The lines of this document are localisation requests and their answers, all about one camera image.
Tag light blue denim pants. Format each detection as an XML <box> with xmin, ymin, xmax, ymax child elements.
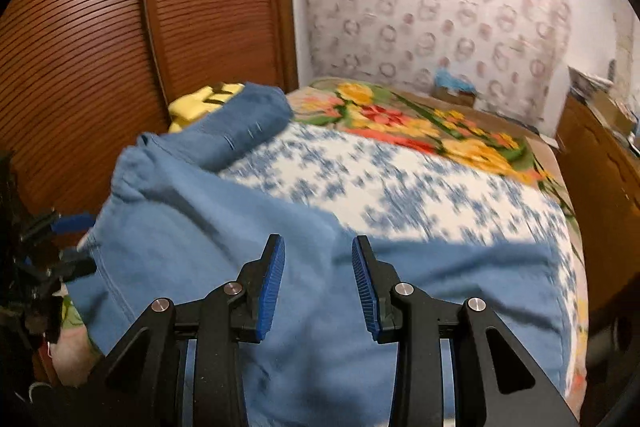
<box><xmin>65</xmin><ymin>147</ymin><xmax>573</xmax><ymax>427</ymax></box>

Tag folded dark blue jeans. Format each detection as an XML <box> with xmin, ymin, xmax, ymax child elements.
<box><xmin>137</xmin><ymin>82</ymin><xmax>293</xmax><ymax>172</ymax></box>

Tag blue floral white bedsheet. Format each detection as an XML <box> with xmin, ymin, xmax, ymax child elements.
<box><xmin>217</xmin><ymin>122</ymin><xmax>576</xmax><ymax>403</ymax></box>

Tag cardboard box with label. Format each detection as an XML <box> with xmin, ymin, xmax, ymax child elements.
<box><xmin>432</xmin><ymin>84</ymin><xmax>478</xmax><ymax>108</ymax></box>

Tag open cardboard box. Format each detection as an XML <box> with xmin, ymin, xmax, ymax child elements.
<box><xmin>590</xmin><ymin>92</ymin><xmax>638</xmax><ymax>132</ymax></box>

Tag basket of papers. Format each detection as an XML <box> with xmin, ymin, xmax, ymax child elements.
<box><xmin>567</xmin><ymin>66</ymin><xmax>613</xmax><ymax>100</ymax></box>

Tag colourful flower blanket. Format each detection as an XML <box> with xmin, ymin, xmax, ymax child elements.
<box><xmin>50</xmin><ymin>77</ymin><xmax>591</xmax><ymax>403</ymax></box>

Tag yellow plush toy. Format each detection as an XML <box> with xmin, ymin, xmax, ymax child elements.
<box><xmin>167</xmin><ymin>82</ymin><xmax>246</xmax><ymax>132</ymax></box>

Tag ring patterned sheer curtain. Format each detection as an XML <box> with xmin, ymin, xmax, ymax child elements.
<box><xmin>290</xmin><ymin>0</ymin><xmax>573</xmax><ymax>132</ymax></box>

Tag wooden sideboard cabinet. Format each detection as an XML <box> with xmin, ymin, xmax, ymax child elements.
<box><xmin>555</xmin><ymin>97</ymin><xmax>640</xmax><ymax>323</ymax></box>

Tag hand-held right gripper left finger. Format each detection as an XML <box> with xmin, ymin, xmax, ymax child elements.
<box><xmin>87</xmin><ymin>234</ymin><xmax>287</xmax><ymax>427</ymax></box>

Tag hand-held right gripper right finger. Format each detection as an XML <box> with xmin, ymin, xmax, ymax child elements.
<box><xmin>351</xmin><ymin>234</ymin><xmax>581</xmax><ymax>427</ymax></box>

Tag blue plastic bag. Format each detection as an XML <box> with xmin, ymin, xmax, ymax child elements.
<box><xmin>434</xmin><ymin>67</ymin><xmax>478</xmax><ymax>94</ymax></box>

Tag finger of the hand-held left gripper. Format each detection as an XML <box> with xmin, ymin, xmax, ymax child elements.
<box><xmin>22</xmin><ymin>249</ymin><xmax>98</xmax><ymax>290</ymax></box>
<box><xmin>20</xmin><ymin>209</ymin><xmax>95</xmax><ymax>244</ymax></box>

